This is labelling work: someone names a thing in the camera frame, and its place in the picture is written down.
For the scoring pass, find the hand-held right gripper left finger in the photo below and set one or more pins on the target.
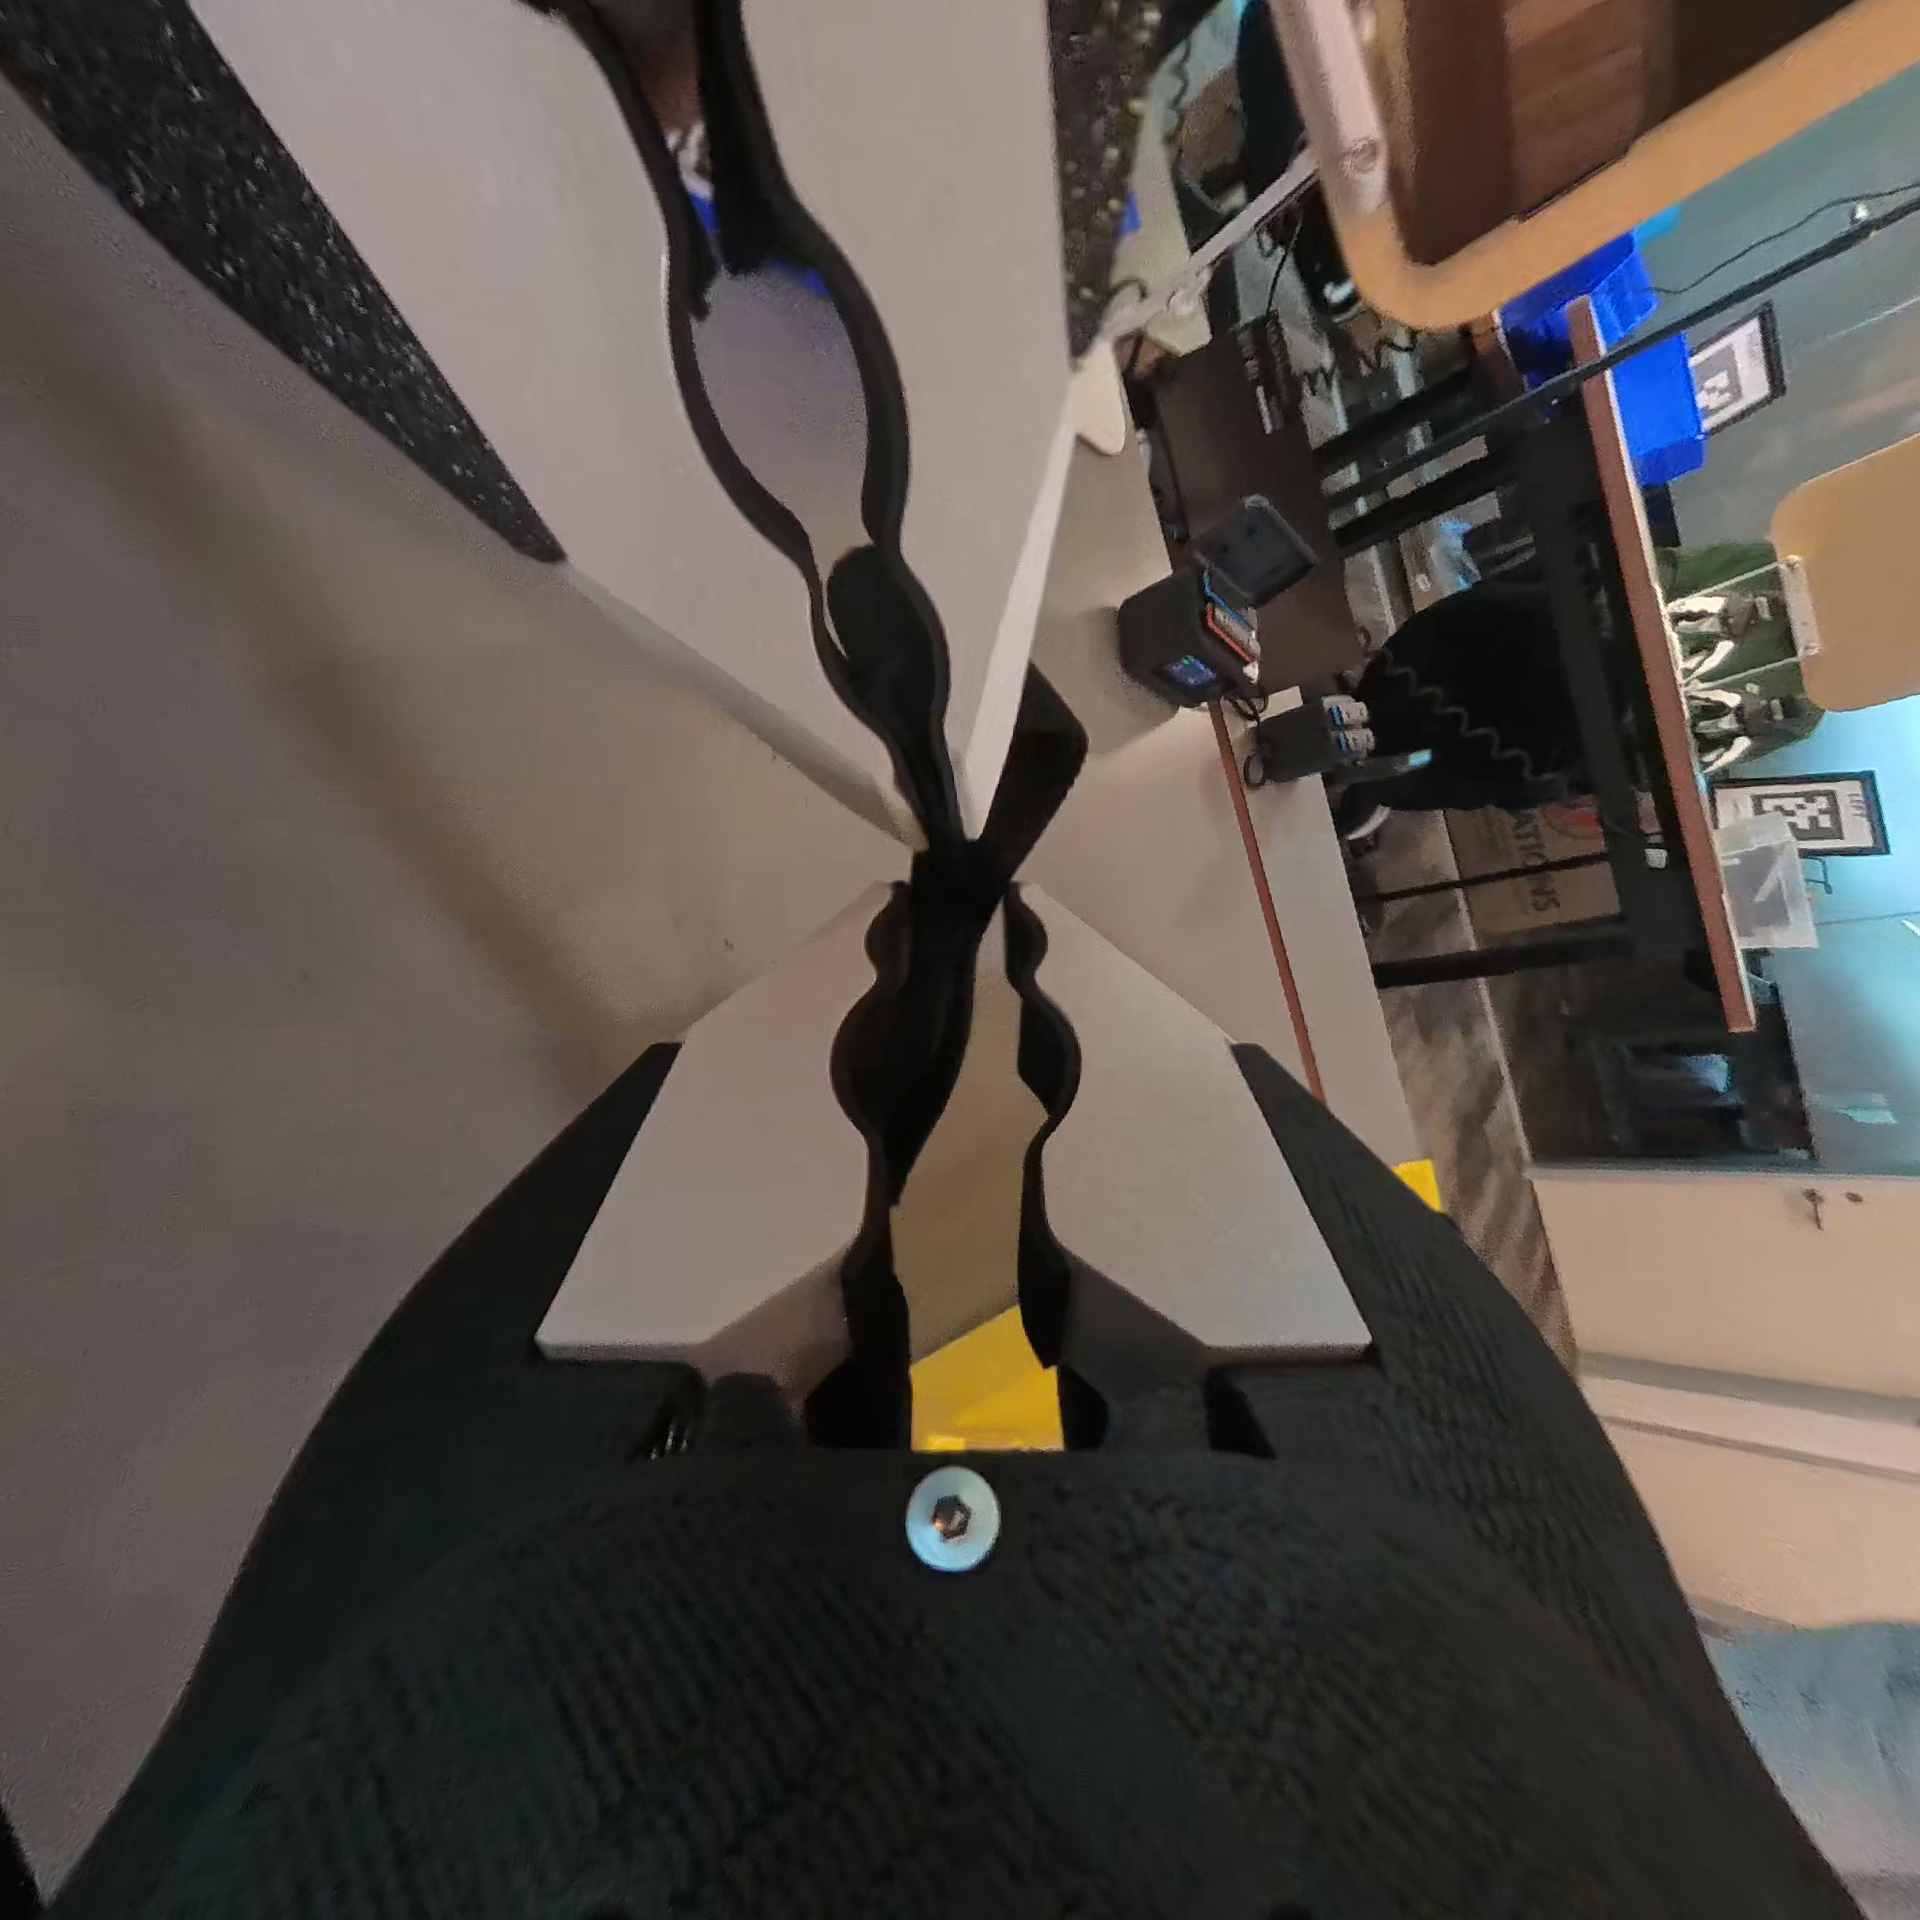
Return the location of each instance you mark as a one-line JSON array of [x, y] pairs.
[[704, 1201]]

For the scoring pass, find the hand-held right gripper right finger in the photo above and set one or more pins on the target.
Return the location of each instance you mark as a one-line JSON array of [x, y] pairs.
[[1200, 1201]]

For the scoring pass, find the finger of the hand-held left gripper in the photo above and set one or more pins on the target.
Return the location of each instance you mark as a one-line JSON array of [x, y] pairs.
[[495, 271], [944, 225]]

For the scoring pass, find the open-front blue plastic bin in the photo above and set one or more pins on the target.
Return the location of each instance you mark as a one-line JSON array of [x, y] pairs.
[[701, 221]]

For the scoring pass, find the white paper sheet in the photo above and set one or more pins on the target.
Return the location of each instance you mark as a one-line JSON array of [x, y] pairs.
[[1100, 399]]

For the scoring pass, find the white metal stand leg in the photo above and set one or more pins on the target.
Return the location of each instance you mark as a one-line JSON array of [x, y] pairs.
[[1230, 240]]

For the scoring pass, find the yellow plastic bin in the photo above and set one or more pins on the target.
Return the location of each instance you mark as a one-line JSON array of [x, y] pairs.
[[975, 1381]]

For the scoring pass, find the cardboard box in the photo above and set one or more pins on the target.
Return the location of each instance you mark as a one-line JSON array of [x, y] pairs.
[[1531, 869]]

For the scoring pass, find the small blue storage bin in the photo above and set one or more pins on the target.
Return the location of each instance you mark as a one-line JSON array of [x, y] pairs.
[[1575, 293], [1664, 404]]

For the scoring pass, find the clear acrylic holder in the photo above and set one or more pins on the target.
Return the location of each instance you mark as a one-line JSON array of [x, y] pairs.
[[1768, 892]]

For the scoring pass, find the framed printed marker tag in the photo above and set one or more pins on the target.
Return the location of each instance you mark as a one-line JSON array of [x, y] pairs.
[[1739, 372], [1810, 811]]

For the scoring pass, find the brown-edged side desk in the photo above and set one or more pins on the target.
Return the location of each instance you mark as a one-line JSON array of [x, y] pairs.
[[1656, 628]]

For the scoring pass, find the green patterned cloth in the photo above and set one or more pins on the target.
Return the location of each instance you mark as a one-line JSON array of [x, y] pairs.
[[1725, 645]]

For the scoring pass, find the thin black pole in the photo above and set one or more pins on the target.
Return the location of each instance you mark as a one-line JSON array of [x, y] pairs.
[[1725, 293]]

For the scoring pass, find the beige rounded panel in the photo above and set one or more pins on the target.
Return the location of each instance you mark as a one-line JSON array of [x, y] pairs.
[[1862, 585]]

